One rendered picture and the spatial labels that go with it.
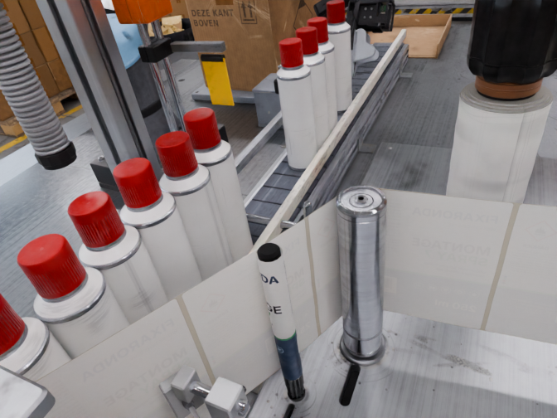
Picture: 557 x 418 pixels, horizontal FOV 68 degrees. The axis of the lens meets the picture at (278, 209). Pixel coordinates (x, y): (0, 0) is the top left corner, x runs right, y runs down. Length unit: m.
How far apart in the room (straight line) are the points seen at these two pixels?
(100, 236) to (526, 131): 0.40
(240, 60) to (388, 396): 0.88
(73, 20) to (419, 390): 0.49
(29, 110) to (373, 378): 0.39
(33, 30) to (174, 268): 3.64
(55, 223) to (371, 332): 0.63
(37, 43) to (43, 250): 3.71
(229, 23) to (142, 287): 0.82
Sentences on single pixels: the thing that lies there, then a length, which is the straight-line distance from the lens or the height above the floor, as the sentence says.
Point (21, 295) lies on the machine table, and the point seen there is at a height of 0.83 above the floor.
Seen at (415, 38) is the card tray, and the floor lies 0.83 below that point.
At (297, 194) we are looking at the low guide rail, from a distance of 0.59.
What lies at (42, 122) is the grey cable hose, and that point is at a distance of 0.43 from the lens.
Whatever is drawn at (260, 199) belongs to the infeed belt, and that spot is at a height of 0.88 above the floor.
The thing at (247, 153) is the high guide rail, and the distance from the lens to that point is 0.61.
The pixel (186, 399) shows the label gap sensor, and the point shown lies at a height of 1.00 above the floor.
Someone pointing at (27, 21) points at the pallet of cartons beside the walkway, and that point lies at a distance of 3.99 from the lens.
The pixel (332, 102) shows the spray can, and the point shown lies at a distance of 0.76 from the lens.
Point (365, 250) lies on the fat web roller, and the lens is 0.33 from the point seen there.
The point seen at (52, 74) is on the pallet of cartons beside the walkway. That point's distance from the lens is 4.05.
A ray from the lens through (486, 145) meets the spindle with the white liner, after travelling 0.48.
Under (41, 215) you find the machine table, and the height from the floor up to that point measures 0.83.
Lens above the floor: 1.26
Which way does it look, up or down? 37 degrees down
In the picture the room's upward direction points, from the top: 9 degrees counter-clockwise
